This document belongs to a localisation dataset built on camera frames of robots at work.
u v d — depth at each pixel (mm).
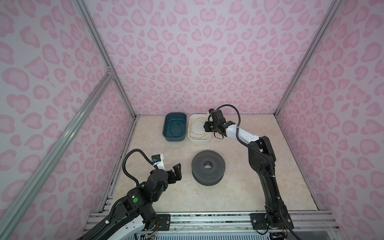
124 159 502
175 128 1107
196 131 1118
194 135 1070
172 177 647
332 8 695
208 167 909
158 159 629
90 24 737
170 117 1136
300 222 745
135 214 501
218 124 798
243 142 584
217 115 815
